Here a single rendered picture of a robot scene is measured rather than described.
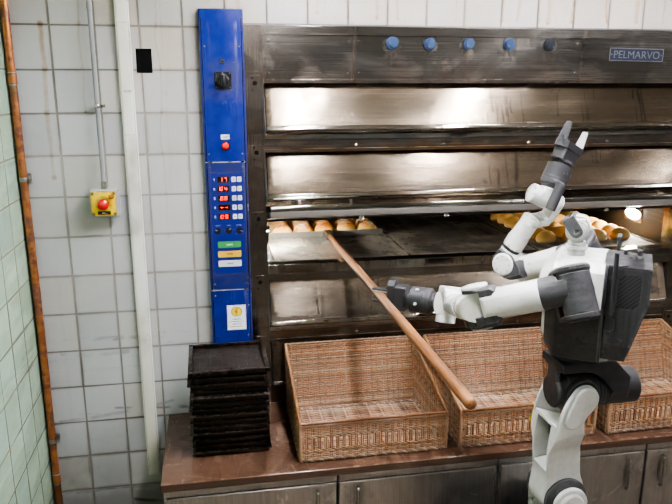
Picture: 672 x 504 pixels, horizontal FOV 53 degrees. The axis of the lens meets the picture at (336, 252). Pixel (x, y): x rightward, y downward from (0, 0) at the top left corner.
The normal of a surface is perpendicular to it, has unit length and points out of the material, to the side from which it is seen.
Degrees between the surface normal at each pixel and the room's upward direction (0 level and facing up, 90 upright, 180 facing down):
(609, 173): 69
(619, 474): 90
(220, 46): 90
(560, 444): 114
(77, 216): 90
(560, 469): 90
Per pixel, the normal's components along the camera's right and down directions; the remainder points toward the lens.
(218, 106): 0.18, 0.24
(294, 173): 0.17, -0.11
